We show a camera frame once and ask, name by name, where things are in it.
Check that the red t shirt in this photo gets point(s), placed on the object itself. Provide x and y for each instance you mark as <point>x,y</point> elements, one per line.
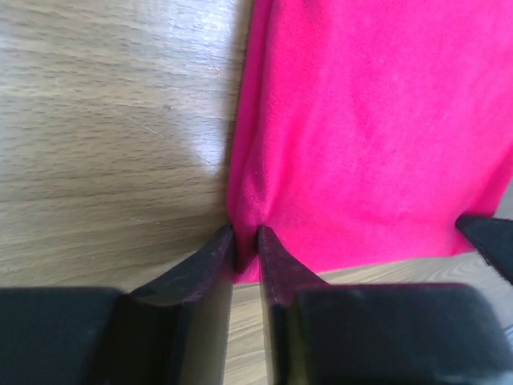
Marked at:
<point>366,128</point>

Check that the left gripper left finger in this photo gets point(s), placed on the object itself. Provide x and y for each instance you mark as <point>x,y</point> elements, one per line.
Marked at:
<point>174,329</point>

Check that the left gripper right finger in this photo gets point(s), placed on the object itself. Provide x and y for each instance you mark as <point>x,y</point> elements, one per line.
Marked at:
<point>282,276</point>

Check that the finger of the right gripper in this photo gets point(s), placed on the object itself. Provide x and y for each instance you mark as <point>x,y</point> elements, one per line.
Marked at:
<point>492,238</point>

